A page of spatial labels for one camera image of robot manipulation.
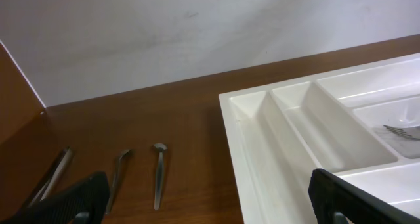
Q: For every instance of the small steel spoon left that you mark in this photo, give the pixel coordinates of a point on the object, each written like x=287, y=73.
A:
x=116, y=179

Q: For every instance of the small steel spoon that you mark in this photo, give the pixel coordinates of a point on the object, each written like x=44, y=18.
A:
x=116, y=179
x=161, y=148

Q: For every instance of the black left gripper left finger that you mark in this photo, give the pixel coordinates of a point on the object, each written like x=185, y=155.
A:
x=83, y=202

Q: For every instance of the small steel spoon right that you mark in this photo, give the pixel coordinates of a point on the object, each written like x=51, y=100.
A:
x=161, y=148

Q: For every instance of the white cutlery tray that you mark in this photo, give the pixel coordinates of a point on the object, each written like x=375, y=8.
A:
x=339, y=121

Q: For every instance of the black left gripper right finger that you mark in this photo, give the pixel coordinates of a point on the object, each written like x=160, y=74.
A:
x=334, y=200

